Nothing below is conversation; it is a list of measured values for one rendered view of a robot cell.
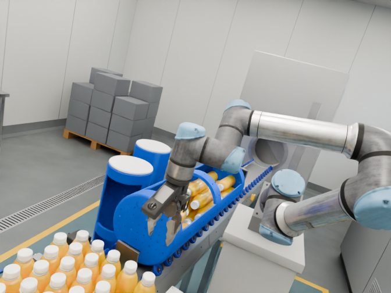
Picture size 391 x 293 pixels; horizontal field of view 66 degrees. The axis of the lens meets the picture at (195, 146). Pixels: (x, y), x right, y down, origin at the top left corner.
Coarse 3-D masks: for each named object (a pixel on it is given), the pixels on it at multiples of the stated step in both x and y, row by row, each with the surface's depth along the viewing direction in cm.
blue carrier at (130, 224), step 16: (208, 176) 149; (224, 176) 190; (240, 176) 179; (144, 192) 114; (240, 192) 183; (128, 208) 115; (224, 208) 164; (128, 224) 116; (144, 224) 112; (160, 224) 109; (192, 224) 121; (128, 240) 117; (144, 240) 114; (160, 240) 110; (176, 240) 110; (144, 256) 115; (160, 256) 111
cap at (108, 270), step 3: (108, 264) 92; (102, 267) 90; (105, 267) 90; (108, 267) 90; (111, 267) 91; (114, 267) 91; (102, 270) 89; (105, 270) 89; (108, 270) 89; (111, 270) 89; (114, 270) 90; (102, 273) 89; (105, 273) 88; (108, 273) 88; (111, 273) 89; (114, 273) 90; (105, 276) 89; (108, 276) 89; (111, 276) 89
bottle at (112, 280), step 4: (100, 276) 90; (112, 276) 90; (96, 280) 90; (100, 280) 89; (104, 280) 89; (108, 280) 89; (112, 280) 90; (96, 284) 89; (112, 284) 90; (116, 284) 92; (112, 288) 90; (112, 292) 90
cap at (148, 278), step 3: (144, 273) 92; (147, 273) 92; (150, 273) 93; (153, 273) 93; (144, 276) 91; (147, 276) 91; (150, 276) 92; (153, 276) 92; (144, 279) 90; (147, 279) 90; (150, 279) 90; (153, 279) 91; (144, 282) 90; (147, 282) 90; (150, 282) 90; (153, 282) 91
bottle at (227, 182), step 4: (228, 176) 183; (232, 176) 185; (220, 180) 176; (224, 180) 175; (228, 180) 177; (232, 180) 181; (224, 184) 172; (228, 184) 174; (232, 184) 181; (224, 188) 172; (228, 188) 175
